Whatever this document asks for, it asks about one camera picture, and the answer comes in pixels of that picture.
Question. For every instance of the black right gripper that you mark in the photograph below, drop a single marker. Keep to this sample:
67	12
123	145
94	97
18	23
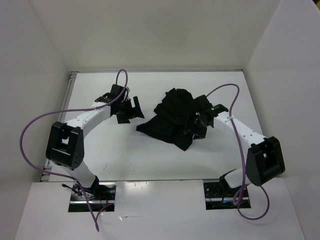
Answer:
189	126

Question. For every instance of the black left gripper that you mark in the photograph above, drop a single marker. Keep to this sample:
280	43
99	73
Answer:
133	112

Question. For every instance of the black pleated skirt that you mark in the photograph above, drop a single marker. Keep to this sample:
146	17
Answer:
170	115

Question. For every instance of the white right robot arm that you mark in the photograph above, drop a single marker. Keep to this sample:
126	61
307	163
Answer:
263	157

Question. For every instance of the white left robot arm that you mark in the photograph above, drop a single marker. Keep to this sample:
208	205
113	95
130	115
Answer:
66	146

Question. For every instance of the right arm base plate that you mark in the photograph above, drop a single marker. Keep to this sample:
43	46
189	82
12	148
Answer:
217	197

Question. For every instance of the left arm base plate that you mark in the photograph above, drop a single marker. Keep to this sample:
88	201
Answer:
104	200

